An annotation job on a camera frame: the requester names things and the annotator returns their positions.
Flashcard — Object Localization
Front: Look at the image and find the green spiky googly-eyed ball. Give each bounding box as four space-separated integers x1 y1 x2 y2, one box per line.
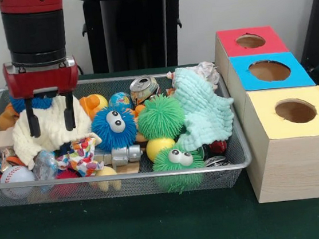
150 140 208 195

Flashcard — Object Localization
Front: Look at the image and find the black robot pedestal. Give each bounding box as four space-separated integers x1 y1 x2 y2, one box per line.
72 0 201 76

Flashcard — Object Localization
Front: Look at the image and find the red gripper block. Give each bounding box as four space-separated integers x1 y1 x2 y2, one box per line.
2 54 85 141

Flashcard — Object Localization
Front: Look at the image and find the colourful patterned cloth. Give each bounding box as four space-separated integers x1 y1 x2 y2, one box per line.
53 134 107 181

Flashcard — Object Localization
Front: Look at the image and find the crushed silver can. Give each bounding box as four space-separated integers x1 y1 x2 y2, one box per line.
128 73 163 106

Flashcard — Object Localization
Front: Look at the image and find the yellow ball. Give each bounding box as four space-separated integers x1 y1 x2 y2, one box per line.
146 135 179 162

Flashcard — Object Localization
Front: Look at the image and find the cream knitted cloth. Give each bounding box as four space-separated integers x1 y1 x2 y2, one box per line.
7 92 97 171

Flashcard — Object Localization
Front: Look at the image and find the globe print ball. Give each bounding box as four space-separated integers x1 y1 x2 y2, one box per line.
107 91 133 113

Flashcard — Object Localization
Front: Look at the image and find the wooden box with three holes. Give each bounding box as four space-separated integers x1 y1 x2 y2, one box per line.
211 19 319 207

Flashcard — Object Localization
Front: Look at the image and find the white baseball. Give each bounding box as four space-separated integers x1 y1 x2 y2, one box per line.
0 163 38 201

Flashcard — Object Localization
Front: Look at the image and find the shallow grey mesh bin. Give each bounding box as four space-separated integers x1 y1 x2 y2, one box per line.
0 60 256 215

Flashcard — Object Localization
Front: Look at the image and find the blue spiky googly-eyed ball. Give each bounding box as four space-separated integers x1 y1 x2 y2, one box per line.
9 91 54 114
89 104 140 154

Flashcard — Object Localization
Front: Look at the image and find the mint knitted cloth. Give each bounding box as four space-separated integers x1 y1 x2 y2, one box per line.
168 61 240 154

